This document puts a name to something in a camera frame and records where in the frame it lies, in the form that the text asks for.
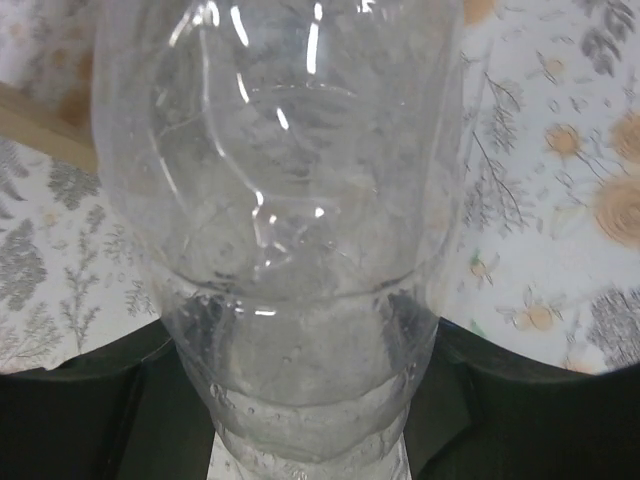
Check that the clear plastic bottle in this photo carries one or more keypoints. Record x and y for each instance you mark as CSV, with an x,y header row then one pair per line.
x,y
288,173

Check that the floral patterned table mat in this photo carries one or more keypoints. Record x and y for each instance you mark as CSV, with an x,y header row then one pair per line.
x,y
546,263

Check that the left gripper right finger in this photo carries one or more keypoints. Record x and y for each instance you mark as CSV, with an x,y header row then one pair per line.
x,y
484,412

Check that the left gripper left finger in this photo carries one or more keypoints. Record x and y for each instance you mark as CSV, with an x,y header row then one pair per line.
x,y
124,411

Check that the wooden two-tier shelf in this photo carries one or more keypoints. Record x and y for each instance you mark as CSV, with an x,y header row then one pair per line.
x,y
33,125

